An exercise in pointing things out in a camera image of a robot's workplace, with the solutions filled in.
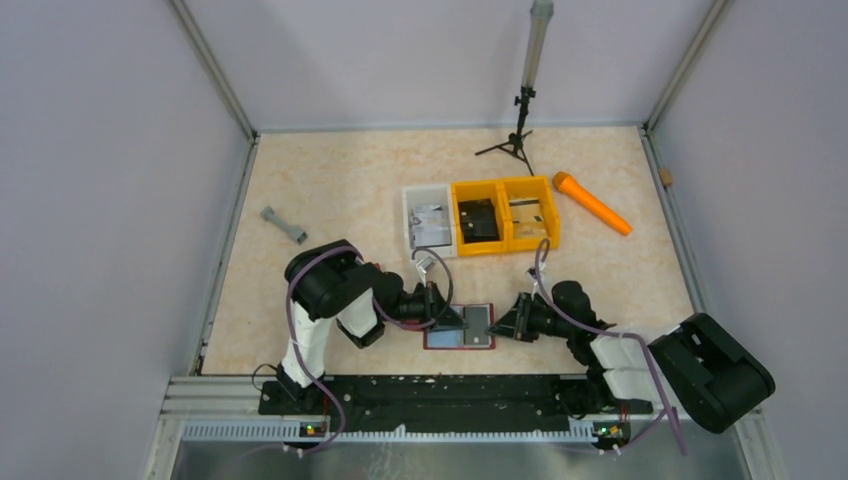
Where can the black part in bin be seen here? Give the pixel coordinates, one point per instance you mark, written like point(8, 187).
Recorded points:
point(478, 222)

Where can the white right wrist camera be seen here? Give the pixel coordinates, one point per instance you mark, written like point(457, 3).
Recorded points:
point(535, 274)

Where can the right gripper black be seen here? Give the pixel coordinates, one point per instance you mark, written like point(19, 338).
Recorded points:
point(516, 322)

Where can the black tripod with grey pole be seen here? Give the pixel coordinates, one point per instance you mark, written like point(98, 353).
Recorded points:
point(541, 13)

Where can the orange toy microphone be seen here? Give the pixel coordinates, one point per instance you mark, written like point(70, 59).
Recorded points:
point(569, 186)

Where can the grey dumbbell shaped part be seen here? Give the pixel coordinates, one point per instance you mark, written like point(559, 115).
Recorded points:
point(295, 233)

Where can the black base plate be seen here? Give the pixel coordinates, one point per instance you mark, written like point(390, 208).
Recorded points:
point(452, 403)

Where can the small packets in clear bin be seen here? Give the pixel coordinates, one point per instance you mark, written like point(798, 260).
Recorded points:
point(429, 226)

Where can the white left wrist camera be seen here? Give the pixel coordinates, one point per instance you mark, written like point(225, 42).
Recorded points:
point(424, 266)

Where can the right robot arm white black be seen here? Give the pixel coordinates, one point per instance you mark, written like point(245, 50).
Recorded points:
point(696, 366)

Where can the clear plastic bin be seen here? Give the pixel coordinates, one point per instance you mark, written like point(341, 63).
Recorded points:
point(424, 195)

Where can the yellow bin with black part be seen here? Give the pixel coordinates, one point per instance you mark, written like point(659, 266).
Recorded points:
point(476, 190)

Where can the yellow bin with clear bag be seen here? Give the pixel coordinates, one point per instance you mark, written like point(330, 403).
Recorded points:
point(532, 213)

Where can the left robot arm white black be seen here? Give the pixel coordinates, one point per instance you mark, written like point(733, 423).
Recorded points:
point(332, 285)

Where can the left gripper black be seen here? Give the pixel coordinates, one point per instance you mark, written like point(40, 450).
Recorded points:
point(433, 301)

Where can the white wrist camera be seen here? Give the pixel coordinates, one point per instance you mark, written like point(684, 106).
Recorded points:
point(535, 274)
point(424, 266)

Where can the small tan wall knob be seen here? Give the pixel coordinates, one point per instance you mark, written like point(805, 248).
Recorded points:
point(666, 177)

